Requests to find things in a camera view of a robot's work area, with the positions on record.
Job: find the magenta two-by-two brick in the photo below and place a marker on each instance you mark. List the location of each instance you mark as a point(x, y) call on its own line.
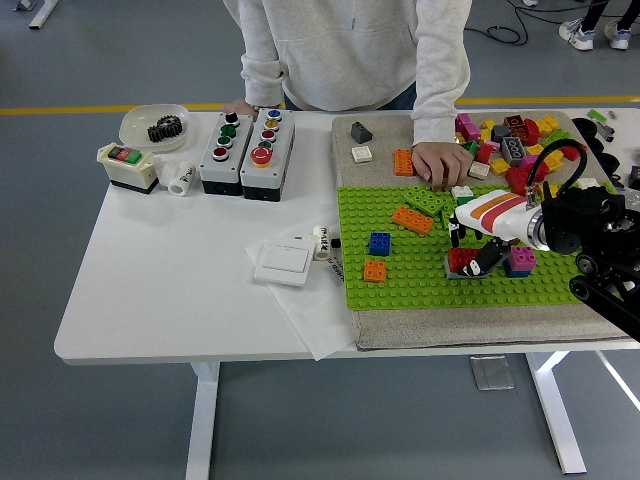
point(527, 161)
point(524, 257)
point(471, 132)
point(465, 120)

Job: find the white paper sheet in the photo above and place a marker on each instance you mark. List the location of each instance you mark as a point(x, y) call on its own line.
point(310, 315)

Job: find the red two-by-four brick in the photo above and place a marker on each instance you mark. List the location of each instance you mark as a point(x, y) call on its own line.
point(459, 257)

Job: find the light green two-by-three brick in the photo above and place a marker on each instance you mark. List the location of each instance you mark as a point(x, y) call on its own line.
point(446, 220)

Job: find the dark red brick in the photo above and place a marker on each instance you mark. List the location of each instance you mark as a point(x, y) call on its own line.
point(514, 121)

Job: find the yellow two-by-four brick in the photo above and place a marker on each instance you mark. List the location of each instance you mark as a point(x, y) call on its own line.
point(554, 161)

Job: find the person's right hand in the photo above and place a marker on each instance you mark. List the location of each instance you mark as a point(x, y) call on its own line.
point(240, 106)

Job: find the person's left hand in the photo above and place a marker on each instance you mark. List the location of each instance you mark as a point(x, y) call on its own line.
point(442, 160)

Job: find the small green plastic piece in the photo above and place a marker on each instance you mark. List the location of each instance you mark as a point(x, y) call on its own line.
point(596, 115)

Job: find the white furniture foot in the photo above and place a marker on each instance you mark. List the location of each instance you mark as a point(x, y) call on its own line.
point(40, 17)

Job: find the orange two-by-two brick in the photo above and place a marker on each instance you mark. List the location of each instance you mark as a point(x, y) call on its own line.
point(374, 270)

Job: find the grey four-button control box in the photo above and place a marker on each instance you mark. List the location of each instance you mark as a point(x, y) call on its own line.
point(220, 172)

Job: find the cream red-green switch box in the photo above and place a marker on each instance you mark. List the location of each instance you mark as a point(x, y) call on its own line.
point(125, 172)

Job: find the white label with black print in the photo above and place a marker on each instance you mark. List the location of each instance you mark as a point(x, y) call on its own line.
point(337, 270)

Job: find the grey emergency-stop control box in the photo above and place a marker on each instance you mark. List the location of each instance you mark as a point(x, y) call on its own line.
point(277, 150)

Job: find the blue two-by-two brick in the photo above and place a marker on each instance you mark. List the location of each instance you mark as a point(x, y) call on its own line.
point(515, 272)
point(380, 243)

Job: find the white two-by-two brick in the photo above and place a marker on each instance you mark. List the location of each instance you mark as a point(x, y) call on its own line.
point(479, 171)
point(588, 182)
point(461, 191)

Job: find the red tall brick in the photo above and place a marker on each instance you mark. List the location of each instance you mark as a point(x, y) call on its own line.
point(529, 133)

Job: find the dark green two-by-four brick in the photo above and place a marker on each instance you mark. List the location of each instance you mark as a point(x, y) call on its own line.
point(471, 146)

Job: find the white table leg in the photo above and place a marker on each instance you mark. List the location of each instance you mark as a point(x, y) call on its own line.
point(202, 425)
point(555, 410)

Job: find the white flat square brick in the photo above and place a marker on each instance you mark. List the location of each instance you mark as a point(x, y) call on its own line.
point(362, 154)

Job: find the white pipe tee fitting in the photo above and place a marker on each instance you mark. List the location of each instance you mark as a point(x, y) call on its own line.
point(180, 181)

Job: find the orange two-by-four brick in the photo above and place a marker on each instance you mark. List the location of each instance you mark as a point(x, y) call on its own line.
point(412, 221)
point(403, 162)

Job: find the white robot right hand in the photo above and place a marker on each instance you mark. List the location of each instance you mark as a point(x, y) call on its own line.
point(500, 215)

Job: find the grey-brown mat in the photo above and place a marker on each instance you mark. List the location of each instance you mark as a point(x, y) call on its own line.
point(450, 327)

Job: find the white wall switch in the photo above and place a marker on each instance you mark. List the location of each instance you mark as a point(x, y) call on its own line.
point(284, 262)

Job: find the red two-by-two brick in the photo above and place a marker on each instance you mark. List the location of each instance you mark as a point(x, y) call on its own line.
point(572, 154)
point(484, 152)

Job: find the light green two-by-four brick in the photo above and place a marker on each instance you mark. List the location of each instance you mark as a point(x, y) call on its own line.
point(426, 201)
point(557, 136)

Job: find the person's left forearm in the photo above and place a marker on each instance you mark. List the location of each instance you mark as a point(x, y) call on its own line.
point(435, 100)

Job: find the small yellow brick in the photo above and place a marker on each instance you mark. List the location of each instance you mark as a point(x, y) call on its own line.
point(488, 125)

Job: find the green studded baseplate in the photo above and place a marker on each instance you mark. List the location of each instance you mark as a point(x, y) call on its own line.
point(415, 295)

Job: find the grey two-by-four brick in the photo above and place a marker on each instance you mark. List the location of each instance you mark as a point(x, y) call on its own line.
point(514, 150)
point(452, 274)

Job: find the yellow two-by-two brick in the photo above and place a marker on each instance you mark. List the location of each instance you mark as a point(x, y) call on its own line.
point(548, 190)
point(548, 124)
point(499, 166)

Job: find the large red brick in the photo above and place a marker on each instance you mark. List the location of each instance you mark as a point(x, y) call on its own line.
point(517, 180)

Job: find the person's right forearm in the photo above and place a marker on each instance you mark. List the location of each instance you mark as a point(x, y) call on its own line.
point(262, 80)

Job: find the dark grey slope brick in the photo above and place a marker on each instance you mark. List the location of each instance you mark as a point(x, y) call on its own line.
point(361, 132)

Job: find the small grey metal tool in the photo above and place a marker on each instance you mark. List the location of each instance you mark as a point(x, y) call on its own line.
point(605, 130)

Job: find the person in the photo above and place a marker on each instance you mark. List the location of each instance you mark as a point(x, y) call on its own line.
point(575, 35)
point(340, 50)

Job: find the small white labelled pipe fitting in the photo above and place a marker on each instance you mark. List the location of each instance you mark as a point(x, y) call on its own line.
point(321, 243)

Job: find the black gear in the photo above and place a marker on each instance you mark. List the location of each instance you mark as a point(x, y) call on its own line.
point(165, 130)

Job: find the small black box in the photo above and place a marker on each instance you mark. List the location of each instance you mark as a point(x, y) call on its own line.
point(635, 176)

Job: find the metal floor plate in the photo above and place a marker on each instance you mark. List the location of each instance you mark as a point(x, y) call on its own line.
point(492, 372)

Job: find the white oval dish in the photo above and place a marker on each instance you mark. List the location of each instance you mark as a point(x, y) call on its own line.
point(135, 125)

